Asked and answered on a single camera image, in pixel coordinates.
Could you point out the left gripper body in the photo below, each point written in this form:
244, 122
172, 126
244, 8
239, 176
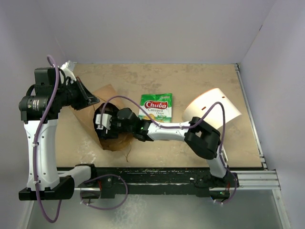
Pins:
73, 94

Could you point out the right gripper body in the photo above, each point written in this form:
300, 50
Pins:
116, 127

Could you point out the brown paper bag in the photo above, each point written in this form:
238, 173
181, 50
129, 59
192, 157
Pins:
86, 118

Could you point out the green Chuba cassava chips bag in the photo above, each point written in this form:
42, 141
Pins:
157, 106

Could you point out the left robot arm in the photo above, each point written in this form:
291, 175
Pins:
39, 109

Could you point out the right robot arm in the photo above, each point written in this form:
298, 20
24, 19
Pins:
204, 140

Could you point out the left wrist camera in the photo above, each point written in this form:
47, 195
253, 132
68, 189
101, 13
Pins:
68, 68

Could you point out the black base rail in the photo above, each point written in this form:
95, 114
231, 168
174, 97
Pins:
195, 181

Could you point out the aluminium table frame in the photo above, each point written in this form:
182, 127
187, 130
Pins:
257, 207

